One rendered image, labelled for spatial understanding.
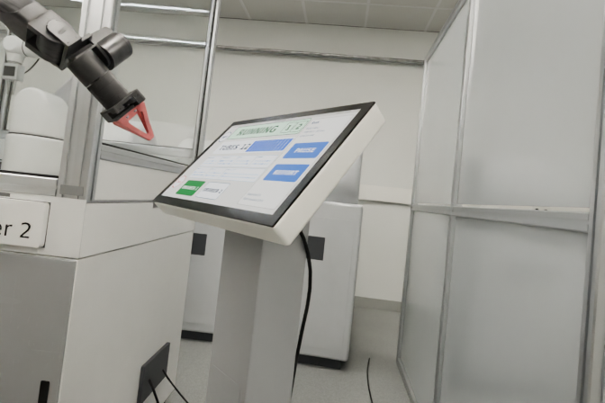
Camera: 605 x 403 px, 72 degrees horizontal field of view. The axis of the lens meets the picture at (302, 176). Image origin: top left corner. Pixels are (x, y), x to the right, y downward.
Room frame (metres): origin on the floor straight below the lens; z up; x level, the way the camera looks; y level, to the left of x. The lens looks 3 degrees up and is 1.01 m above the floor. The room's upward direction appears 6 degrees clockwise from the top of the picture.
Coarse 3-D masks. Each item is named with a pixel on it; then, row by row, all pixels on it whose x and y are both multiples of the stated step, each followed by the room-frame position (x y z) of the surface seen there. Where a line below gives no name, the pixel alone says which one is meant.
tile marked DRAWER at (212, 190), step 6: (204, 186) 0.90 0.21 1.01; (210, 186) 0.88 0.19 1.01; (216, 186) 0.86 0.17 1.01; (222, 186) 0.84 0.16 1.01; (204, 192) 0.87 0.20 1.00; (210, 192) 0.86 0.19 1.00; (216, 192) 0.84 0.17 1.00; (222, 192) 0.82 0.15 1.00; (204, 198) 0.85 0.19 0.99; (210, 198) 0.83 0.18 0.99; (216, 198) 0.82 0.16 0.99
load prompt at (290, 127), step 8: (296, 120) 0.89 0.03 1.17; (304, 120) 0.87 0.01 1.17; (240, 128) 1.07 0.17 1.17; (248, 128) 1.03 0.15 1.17; (256, 128) 1.00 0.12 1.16; (264, 128) 0.97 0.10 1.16; (272, 128) 0.94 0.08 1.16; (280, 128) 0.91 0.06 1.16; (288, 128) 0.88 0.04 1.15; (296, 128) 0.86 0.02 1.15; (232, 136) 1.06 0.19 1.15; (240, 136) 1.02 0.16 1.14; (248, 136) 0.99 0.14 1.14; (256, 136) 0.96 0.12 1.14; (264, 136) 0.93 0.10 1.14
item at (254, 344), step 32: (224, 256) 0.94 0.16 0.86; (256, 256) 0.84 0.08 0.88; (288, 256) 0.87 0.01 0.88; (224, 288) 0.93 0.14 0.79; (256, 288) 0.84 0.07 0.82; (288, 288) 0.88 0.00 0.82; (224, 320) 0.92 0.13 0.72; (256, 320) 0.83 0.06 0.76; (288, 320) 0.89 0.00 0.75; (224, 352) 0.91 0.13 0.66; (256, 352) 0.84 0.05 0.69; (288, 352) 0.89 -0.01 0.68; (224, 384) 0.89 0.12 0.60; (256, 384) 0.84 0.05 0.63; (288, 384) 0.90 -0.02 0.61
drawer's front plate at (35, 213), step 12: (0, 204) 1.02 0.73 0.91; (12, 204) 1.02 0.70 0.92; (24, 204) 1.02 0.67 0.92; (36, 204) 1.02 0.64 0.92; (48, 204) 1.03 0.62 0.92; (0, 216) 1.02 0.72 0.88; (12, 216) 1.02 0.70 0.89; (24, 216) 1.02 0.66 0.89; (36, 216) 1.02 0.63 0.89; (12, 228) 1.02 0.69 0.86; (24, 228) 1.02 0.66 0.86; (36, 228) 1.02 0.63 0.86; (0, 240) 1.02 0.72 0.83; (12, 240) 1.02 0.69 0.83; (24, 240) 1.02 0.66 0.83; (36, 240) 1.02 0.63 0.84
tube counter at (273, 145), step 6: (288, 138) 0.84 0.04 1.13; (246, 144) 0.95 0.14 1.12; (252, 144) 0.93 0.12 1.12; (258, 144) 0.91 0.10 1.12; (264, 144) 0.89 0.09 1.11; (270, 144) 0.87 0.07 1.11; (276, 144) 0.85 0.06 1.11; (282, 144) 0.84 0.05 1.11; (288, 144) 0.82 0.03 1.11; (240, 150) 0.94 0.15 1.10; (246, 150) 0.92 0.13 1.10; (252, 150) 0.90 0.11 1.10; (258, 150) 0.88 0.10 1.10; (264, 150) 0.86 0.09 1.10; (270, 150) 0.84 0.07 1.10; (276, 150) 0.83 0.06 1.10; (282, 150) 0.81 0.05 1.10
